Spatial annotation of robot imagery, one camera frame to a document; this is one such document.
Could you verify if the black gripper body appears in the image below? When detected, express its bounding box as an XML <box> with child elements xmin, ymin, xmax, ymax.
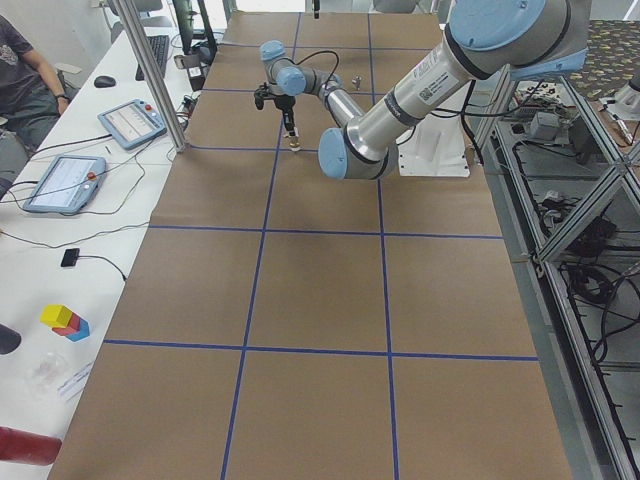
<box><xmin>274</xmin><ymin>95</ymin><xmax>296</xmax><ymax>115</ymax></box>

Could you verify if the white brass PPR valve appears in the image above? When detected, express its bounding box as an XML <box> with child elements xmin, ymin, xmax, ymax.
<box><xmin>283</xmin><ymin>132</ymin><xmax>301</xmax><ymax>152</ymax></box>

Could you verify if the small metal pipe fitting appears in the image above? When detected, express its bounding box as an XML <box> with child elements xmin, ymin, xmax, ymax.
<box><xmin>352</xmin><ymin>75</ymin><xmax>364</xmax><ymax>92</ymax></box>

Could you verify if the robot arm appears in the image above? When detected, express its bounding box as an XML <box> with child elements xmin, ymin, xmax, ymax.
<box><xmin>254</xmin><ymin>1</ymin><xmax>591</xmax><ymax>180</ymax></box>

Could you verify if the black keyboard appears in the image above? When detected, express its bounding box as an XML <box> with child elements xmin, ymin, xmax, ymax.
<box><xmin>146</xmin><ymin>35</ymin><xmax>170</xmax><ymax>78</ymax></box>

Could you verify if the far teach pendant tablet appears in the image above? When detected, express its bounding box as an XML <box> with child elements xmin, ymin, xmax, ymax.
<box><xmin>97</xmin><ymin>99</ymin><xmax>166</xmax><ymax>151</ymax></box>

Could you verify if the teach pendant tablet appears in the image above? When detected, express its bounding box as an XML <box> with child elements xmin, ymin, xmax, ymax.
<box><xmin>23</xmin><ymin>154</ymin><xmax>107</xmax><ymax>214</ymax></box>
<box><xmin>97</xmin><ymin>99</ymin><xmax>166</xmax><ymax>151</ymax></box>

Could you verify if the black computer mouse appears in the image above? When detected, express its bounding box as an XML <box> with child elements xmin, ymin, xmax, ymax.
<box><xmin>94</xmin><ymin>75</ymin><xmax>116</xmax><ymax>88</ymax></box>

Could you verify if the near teach pendant tablet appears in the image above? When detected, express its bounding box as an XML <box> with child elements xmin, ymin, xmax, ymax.
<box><xmin>23</xmin><ymin>154</ymin><xmax>107</xmax><ymax>214</ymax></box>

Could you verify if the seated person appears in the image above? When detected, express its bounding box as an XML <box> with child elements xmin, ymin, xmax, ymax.
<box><xmin>0</xmin><ymin>13</ymin><xmax>71</xmax><ymax>196</ymax></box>

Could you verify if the small black box device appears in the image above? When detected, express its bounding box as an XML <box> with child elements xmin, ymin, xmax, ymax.
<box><xmin>60</xmin><ymin>248</ymin><xmax>80</xmax><ymax>268</ymax></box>

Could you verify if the blue toy block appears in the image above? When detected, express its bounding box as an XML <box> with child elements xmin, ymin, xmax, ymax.
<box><xmin>65</xmin><ymin>319</ymin><xmax>90</xmax><ymax>342</ymax></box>

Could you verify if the red toy block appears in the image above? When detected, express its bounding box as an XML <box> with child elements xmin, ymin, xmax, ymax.
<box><xmin>52</xmin><ymin>314</ymin><xmax>81</xmax><ymax>337</ymax></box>

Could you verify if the yellow toy block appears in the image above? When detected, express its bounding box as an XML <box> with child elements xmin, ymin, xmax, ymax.
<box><xmin>40</xmin><ymin>304</ymin><xmax>73</xmax><ymax>328</ymax></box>

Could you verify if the red cylinder bottle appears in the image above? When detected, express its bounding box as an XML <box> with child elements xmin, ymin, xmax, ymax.
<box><xmin>1</xmin><ymin>427</ymin><xmax>62</xmax><ymax>466</ymax></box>

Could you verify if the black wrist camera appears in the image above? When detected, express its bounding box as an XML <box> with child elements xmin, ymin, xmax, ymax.
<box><xmin>253</xmin><ymin>82</ymin><xmax>274</xmax><ymax>111</ymax></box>

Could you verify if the aluminium frame post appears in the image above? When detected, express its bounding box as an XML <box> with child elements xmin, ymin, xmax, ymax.
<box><xmin>113</xmin><ymin>0</ymin><xmax>186</xmax><ymax>153</ymax></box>

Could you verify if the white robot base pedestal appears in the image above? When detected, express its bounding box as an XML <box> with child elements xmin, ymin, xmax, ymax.
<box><xmin>396</xmin><ymin>116</ymin><xmax>480</xmax><ymax>178</ymax></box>

